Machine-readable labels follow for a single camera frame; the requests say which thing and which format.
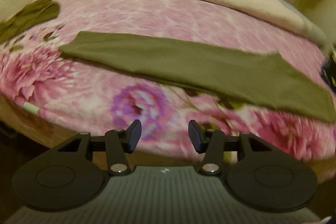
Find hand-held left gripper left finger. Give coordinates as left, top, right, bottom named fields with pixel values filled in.
left=57, top=119, right=142, bottom=175

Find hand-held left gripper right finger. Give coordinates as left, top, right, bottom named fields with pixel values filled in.
left=188, top=120, right=276, bottom=175

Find olive pants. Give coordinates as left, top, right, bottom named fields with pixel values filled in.
left=59, top=31, right=336, bottom=123

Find olive shirt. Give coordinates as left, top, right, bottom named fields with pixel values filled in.
left=0, top=0, right=60, bottom=44

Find white green cloth tag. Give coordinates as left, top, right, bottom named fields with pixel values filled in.
left=23, top=102, right=40, bottom=114

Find pink floral blanket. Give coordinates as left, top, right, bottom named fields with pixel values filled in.
left=0, top=0, right=336, bottom=161

